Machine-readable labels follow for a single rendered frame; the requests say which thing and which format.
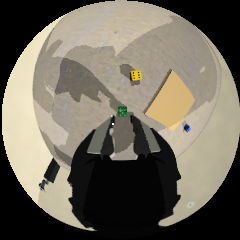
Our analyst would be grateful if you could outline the yellow die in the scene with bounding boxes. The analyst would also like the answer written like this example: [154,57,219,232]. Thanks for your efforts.
[130,70,142,81]

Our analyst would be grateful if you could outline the blue die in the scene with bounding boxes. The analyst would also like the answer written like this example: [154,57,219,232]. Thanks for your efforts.
[184,125,191,132]

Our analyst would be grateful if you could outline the tan flat mat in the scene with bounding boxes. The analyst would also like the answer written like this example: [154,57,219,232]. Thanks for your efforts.
[144,70,195,131]

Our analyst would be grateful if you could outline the green die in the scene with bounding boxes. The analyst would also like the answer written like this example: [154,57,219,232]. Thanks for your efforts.
[118,106,127,117]

